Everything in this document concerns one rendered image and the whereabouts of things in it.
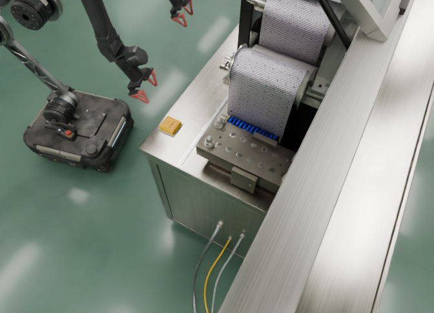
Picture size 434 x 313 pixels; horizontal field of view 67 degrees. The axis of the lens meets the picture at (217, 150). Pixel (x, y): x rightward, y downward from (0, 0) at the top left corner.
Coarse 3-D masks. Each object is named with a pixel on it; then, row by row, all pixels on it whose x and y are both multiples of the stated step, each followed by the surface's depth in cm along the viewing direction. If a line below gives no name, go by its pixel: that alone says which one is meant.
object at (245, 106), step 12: (240, 96) 121; (252, 96) 118; (240, 108) 127; (252, 108) 123; (264, 108) 120; (276, 108) 116; (288, 108) 113; (252, 120) 129; (264, 120) 125; (276, 120) 121; (276, 132) 127
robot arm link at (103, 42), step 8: (88, 0) 102; (96, 0) 103; (88, 8) 105; (96, 8) 104; (104, 8) 107; (88, 16) 108; (96, 16) 107; (104, 16) 108; (96, 24) 109; (104, 24) 109; (96, 32) 112; (104, 32) 111; (112, 32) 114; (96, 40) 115; (104, 40) 114; (112, 40) 115; (120, 40) 120; (112, 48) 116
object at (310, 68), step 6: (252, 48) 124; (258, 48) 124; (264, 48) 125; (270, 54) 123; (276, 54) 123; (282, 54) 124; (282, 60) 121; (288, 60) 121; (294, 60) 121; (300, 66) 119; (306, 66) 119; (312, 66) 120; (306, 96) 127
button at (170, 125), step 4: (168, 116) 146; (164, 120) 145; (168, 120) 145; (172, 120) 145; (176, 120) 145; (164, 124) 143; (168, 124) 143; (172, 124) 144; (176, 124) 144; (180, 124) 145; (160, 128) 144; (164, 128) 142; (168, 128) 142; (172, 128) 142; (176, 128) 143; (168, 132) 143; (172, 132) 141
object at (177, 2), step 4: (172, 0) 152; (176, 0) 152; (180, 0) 153; (184, 0) 155; (172, 4) 154; (176, 4) 153; (180, 4) 154; (172, 8) 155; (176, 8) 153; (180, 8) 152; (172, 12) 155
